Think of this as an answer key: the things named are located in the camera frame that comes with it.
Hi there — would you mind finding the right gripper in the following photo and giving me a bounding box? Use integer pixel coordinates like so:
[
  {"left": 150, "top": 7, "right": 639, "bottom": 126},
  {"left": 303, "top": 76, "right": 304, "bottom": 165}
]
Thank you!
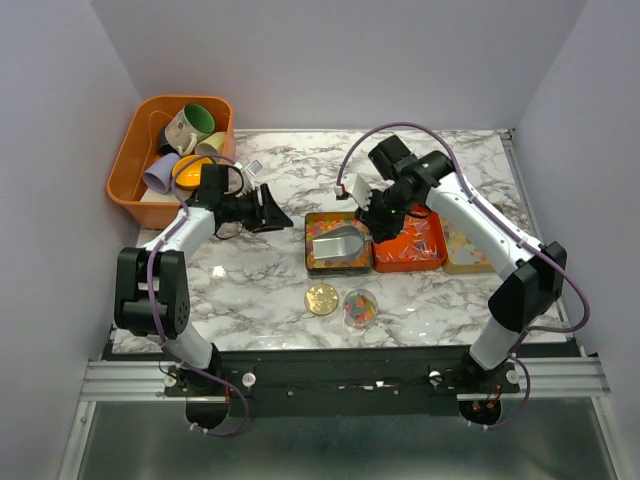
[{"left": 353, "top": 186, "right": 415, "bottom": 244}]

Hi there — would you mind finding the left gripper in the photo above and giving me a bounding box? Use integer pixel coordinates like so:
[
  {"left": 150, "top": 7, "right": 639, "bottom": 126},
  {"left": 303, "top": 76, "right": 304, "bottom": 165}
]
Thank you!
[{"left": 223, "top": 183, "right": 295, "bottom": 234}]

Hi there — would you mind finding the silver metal scoop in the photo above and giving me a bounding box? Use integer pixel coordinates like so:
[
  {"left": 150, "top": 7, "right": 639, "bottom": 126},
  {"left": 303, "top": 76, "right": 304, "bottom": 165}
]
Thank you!
[{"left": 312, "top": 225, "right": 373, "bottom": 261}]

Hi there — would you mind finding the orange lollipop tin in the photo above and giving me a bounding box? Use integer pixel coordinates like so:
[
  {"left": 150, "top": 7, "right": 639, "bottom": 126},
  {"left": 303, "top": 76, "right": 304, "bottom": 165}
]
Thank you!
[{"left": 373, "top": 209, "right": 447, "bottom": 273}]

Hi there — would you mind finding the dark tin of gummies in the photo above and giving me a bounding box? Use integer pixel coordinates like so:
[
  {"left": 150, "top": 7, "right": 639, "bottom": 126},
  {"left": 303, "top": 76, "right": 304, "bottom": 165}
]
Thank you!
[{"left": 304, "top": 212, "right": 373, "bottom": 278}]

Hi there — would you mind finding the gold popsicle candy tin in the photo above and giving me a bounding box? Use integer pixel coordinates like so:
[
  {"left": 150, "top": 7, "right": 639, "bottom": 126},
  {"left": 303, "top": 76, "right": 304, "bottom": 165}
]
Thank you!
[{"left": 440, "top": 216, "right": 495, "bottom": 275}]

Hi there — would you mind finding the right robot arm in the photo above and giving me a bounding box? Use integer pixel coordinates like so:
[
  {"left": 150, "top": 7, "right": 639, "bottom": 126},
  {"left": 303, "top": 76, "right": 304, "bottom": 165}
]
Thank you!
[{"left": 334, "top": 135, "right": 567, "bottom": 392}]

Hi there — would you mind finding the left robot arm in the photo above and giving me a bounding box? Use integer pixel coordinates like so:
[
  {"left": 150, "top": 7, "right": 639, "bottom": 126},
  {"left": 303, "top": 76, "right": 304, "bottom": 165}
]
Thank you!
[{"left": 114, "top": 163, "right": 293, "bottom": 395}]

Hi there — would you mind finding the clear glass jar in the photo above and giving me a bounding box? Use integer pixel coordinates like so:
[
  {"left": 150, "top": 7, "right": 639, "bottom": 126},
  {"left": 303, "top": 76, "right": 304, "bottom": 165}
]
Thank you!
[{"left": 343, "top": 288, "right": 378, "bottom": 329}]

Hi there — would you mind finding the yellow-inside bowl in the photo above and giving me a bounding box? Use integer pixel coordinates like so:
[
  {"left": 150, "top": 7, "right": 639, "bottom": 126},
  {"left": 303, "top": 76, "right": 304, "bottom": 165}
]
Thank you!
[{"left": 171, "top": 155, "right": 214, "bottom": 191}]

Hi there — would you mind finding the cream yellow cup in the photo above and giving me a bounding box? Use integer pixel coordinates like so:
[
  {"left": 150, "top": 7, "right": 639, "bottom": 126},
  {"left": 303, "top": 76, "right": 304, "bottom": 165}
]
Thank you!
[{"left": 193, "top": 132, "right": 226, "bottom": 162}]

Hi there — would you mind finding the gold jar lid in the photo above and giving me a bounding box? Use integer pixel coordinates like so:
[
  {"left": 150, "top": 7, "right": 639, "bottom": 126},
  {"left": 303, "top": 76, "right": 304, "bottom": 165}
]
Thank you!
[{"left": 304, "top": 283, "right": 339, "bottom": 316}]

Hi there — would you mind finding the lavender cup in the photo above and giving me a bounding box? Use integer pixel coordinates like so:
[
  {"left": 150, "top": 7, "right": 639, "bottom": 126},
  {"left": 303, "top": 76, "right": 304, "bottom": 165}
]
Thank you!
[{"left": 142, "top": 153, "right": 181, "bottom": 194}]

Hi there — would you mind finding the floral green-inside mug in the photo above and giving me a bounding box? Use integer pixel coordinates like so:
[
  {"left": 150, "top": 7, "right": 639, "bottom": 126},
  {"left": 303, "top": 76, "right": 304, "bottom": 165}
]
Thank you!
[{"left": 164, "top": 103, "right": 216, "bottom": 156}]

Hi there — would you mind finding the dark navy cup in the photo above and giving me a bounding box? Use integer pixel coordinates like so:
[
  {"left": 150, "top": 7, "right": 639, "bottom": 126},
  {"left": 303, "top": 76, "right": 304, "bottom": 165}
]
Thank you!
[{"left": 156, "top": 125, "right": 177, "bottom": 156}]

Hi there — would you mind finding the orange plastic bin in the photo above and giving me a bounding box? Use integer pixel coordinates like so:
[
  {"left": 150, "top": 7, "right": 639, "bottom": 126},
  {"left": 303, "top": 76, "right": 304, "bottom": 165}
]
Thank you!
[{"left": 106, "top": 95, "right": 235, "bottom": 230}]

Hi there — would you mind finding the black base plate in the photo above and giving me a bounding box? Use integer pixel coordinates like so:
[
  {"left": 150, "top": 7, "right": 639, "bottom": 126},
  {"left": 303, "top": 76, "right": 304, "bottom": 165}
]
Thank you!
[{"left": 164, "top": 346, "right": 520, "bottom": 418}]

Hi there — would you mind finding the aluminium frame rail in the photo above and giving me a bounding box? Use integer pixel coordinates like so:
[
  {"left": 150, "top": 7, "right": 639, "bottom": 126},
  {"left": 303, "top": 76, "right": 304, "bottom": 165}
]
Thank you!
[{"left": 79, "top": 361, "right": 186, "bottom": 402}]

